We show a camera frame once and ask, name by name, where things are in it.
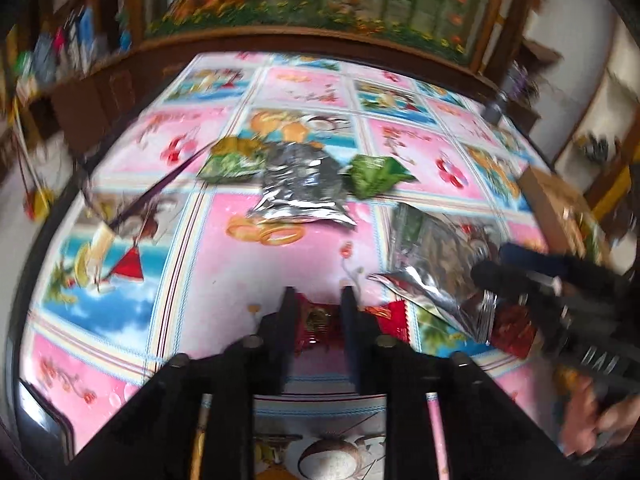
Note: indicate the person's right hand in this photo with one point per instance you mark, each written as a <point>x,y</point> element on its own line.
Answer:
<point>580,425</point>

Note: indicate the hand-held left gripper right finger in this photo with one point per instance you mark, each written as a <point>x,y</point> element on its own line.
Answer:
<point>350,325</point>

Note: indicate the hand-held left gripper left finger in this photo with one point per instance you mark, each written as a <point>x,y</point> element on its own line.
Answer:
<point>289,320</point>

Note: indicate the dark red snack packet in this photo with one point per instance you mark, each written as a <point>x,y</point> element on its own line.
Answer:
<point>512,332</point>

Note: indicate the yellow green snack packet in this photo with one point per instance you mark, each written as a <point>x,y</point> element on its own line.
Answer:
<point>232,160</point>

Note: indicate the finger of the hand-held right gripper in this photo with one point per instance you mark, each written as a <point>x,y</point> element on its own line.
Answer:
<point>530,259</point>
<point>500,277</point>

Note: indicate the wooden side cabinet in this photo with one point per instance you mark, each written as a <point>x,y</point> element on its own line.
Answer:
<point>75,85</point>

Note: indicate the silver foil snack packet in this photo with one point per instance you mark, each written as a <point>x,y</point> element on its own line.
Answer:
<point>300,185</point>

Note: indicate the brown cardboard box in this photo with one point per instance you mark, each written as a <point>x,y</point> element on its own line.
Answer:
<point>555,205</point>

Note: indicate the white wall alcove shelves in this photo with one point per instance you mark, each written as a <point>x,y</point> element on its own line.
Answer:
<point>600,125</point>

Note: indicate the printed pink blue tablecloth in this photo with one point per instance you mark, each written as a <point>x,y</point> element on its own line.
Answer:
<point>200,270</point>

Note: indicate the clear silver snack packet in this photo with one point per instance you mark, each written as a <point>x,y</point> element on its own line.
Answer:
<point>435,260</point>

